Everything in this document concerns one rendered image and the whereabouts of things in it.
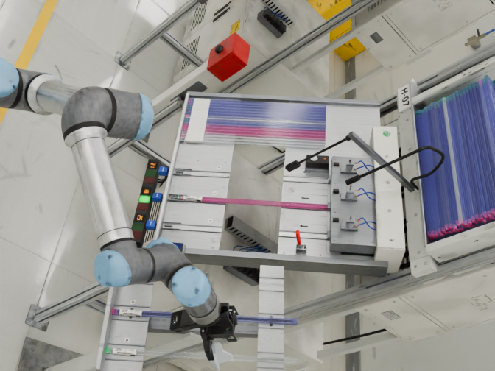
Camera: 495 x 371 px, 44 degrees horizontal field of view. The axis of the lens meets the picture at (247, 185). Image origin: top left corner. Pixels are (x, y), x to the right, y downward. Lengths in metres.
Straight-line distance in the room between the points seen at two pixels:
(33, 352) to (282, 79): 1.80
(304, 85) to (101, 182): 2.08
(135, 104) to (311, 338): 1.37
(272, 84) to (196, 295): 2.13
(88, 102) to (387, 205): 0.96
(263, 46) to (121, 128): 1.74
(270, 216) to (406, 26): 1.14
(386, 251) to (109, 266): 0.88
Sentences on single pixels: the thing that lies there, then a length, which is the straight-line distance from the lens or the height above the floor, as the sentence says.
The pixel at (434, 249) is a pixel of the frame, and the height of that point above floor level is 1.41.
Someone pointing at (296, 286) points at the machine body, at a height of 0.62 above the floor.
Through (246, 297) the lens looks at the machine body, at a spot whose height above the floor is 0.62.
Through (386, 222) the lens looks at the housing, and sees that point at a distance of 1.88.
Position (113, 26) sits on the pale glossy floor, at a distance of 3.41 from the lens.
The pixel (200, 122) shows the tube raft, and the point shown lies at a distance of 2.21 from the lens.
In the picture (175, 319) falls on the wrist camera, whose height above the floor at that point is 0.99.
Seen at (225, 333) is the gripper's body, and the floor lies 1.10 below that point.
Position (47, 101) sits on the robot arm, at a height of 0.83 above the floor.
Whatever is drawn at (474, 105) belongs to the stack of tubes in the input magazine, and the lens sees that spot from 2.01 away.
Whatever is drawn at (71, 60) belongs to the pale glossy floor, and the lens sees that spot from 3.10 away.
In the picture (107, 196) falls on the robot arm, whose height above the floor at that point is 1.12.
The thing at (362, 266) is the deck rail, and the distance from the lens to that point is 1.87.
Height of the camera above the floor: 2.10
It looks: 36 degrees down
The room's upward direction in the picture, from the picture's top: 63 degrees clockwise
